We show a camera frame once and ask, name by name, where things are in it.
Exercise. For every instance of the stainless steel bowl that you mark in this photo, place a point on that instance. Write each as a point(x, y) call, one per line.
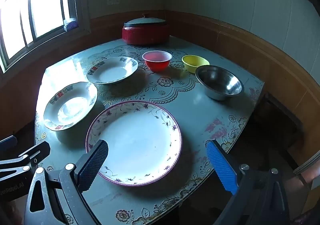
point(220, 82)

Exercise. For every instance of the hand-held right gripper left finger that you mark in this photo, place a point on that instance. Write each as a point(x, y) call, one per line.
point(93, 162)

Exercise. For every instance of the dark pot lid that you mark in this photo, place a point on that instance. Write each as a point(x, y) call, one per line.
point(145, 22)

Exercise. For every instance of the red plastic bowl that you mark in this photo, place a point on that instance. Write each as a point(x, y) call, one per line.
point(157, 62)

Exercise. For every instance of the white deep plate red print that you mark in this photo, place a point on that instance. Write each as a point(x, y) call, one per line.
point(70, 110)
point(110, 72)

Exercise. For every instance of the large purple-rimmed floral plate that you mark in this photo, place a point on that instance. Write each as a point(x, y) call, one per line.
point(140, 140)

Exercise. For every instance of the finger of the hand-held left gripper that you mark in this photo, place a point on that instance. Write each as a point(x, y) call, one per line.
point(7, 143)
point(37, 151)

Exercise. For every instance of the white wall outlet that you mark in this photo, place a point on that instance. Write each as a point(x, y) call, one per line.
point(113, 1)

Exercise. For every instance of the red cooking pot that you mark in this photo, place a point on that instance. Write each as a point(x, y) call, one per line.
point(145, 36)

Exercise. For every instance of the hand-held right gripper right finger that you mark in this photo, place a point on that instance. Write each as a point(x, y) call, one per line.
point(222, 167)

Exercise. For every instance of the yellow bowl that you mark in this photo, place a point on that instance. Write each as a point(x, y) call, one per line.
point(195, 63)

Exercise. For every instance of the purple item on windowsill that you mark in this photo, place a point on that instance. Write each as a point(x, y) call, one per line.
point(71, 24)

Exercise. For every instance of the window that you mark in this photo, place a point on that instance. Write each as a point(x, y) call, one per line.
point(45, 2)

